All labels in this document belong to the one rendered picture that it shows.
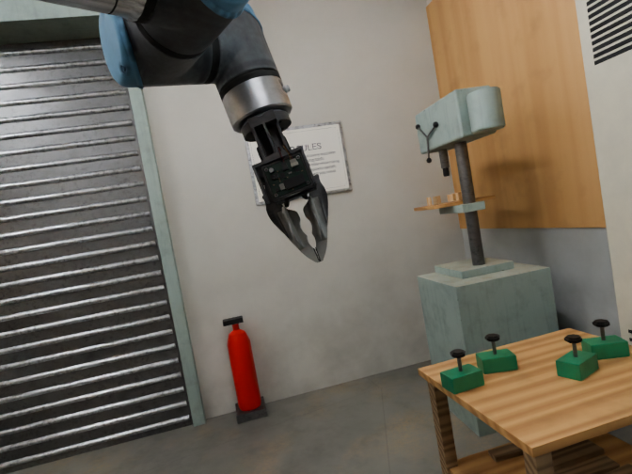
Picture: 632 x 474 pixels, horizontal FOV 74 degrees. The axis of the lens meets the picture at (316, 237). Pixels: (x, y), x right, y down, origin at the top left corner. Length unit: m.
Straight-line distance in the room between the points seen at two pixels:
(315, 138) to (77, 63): 1.43
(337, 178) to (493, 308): 1.28
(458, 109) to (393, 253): 1.19
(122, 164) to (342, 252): 1.45
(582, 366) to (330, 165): 1.87
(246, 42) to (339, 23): 2.50
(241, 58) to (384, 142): 2.39
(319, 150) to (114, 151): 1.23
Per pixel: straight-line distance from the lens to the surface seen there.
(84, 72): 2.92
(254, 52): 0.62
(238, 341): 2.62
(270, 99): 0.59
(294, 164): 0.55
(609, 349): 1.65
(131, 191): 2.73
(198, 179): 2.72
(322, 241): 0.61
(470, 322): 2.07
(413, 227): 2.98
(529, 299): 2.21
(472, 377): 1.43
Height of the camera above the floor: 1.13
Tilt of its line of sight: 3 degrees down
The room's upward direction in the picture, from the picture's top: 10 degrees counter-clockwise
